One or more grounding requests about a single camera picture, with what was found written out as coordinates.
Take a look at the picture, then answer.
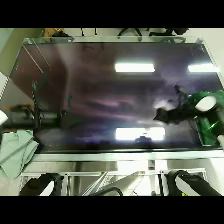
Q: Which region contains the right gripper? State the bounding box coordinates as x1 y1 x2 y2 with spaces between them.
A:
152 107 178 125

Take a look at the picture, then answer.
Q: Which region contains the green T-shirt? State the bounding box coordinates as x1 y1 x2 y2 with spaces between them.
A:
0 129 40 180

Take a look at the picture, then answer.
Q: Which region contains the black office chair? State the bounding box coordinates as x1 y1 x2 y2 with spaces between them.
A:
147 28 190 38
117 28 144 38

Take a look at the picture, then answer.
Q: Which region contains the silver frame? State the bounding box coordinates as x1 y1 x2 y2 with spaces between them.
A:
19 34 224 197

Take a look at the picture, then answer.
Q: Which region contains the black cable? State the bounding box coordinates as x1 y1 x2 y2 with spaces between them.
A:
89 185 125 197

